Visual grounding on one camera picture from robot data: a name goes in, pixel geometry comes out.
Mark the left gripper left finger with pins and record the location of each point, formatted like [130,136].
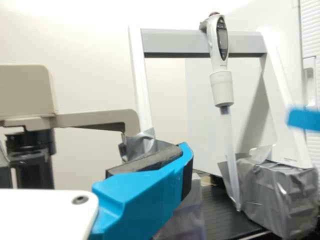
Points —
[140,195]

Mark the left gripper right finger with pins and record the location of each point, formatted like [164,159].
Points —
[305,119]

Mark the grey taped block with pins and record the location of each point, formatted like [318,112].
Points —
[275,190]
[142,143]

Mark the black platform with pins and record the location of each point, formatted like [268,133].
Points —
[215,212]

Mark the white incubator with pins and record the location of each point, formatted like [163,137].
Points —
[311,30]

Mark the pipette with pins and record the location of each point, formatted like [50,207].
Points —
[222,82]

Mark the cream microscope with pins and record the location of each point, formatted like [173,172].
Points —
[27,95]

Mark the white pipette stand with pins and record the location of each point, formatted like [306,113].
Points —
[175,42]

